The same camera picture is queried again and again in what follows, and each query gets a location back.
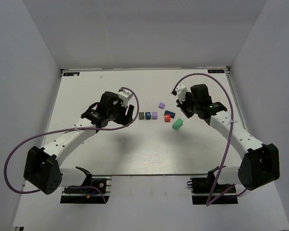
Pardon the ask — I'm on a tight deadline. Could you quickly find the olive wooden cube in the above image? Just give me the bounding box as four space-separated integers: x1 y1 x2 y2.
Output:
139 112 145 120

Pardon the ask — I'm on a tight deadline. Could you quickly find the long dark blue block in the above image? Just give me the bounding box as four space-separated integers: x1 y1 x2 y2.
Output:
164 110 175 118

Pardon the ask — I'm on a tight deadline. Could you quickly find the green wooden block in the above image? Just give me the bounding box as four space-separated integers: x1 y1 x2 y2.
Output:
172 118 184 130

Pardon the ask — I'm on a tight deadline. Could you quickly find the small dark blue cube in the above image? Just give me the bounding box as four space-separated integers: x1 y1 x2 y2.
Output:
145 112 151 120

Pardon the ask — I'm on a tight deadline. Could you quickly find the purple wooden cube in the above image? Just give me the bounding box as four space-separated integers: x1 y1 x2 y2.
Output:
158 103 165 109
151 112 158 120

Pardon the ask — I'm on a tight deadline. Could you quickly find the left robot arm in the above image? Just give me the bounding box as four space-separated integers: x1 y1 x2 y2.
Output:
24 88 134 195

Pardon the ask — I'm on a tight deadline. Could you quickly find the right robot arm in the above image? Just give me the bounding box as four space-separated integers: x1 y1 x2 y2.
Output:
172 84 280 191

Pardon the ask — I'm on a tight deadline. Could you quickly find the red wooden cube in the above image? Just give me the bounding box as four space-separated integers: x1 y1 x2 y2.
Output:
164 114 171 123

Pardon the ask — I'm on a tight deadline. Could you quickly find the right blue table label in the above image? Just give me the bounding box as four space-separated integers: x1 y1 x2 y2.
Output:
208 69 224 74

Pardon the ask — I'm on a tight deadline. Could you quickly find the blue table label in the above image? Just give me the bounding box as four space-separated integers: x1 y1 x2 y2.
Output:
63 72 80 77
208 69 224 74

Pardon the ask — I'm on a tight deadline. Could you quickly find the left blue table label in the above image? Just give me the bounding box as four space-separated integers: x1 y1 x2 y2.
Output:
63 72 80 77

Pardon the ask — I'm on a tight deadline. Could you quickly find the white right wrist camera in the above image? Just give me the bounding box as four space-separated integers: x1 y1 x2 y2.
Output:
171 84 188 104

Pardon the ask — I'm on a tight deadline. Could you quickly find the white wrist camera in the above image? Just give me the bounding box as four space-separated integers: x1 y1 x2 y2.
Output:
118 88 133 107
171 84 188 104

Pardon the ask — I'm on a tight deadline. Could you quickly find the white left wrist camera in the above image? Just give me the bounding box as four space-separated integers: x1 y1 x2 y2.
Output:
118 88 133 107

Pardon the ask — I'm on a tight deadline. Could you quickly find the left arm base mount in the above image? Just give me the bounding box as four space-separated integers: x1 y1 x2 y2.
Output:
60 176 112 205

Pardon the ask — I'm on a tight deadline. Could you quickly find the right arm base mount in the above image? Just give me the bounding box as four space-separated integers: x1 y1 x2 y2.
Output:
186 177 239 205

